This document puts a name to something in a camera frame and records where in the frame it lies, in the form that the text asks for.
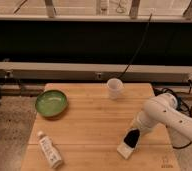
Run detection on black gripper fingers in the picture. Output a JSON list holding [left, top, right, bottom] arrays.
[[124, 129, 140, 148]]

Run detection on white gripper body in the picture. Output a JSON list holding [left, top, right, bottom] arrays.
[[131, 111, 157, 135]]

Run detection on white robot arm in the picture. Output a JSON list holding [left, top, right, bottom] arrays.
[[123, 93, 192, 149]]

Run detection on white sponge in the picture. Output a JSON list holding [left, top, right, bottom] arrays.
[[117, 142, 134, 159]]

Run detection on white plastic cup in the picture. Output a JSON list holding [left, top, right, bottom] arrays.
[[107, 78, 124, 100]]

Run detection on white plastic bottle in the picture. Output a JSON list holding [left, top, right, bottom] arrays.
[[37, 131, 63, 169]]

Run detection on green bowl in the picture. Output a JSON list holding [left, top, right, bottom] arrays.
[[35, 90, 68, 118]]

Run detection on black cable bundle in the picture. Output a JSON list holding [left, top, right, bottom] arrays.
[[154, 87, 192, 150]]

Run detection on black hanging cable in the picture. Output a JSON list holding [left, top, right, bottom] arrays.
[[118, 13, 154, 80]]

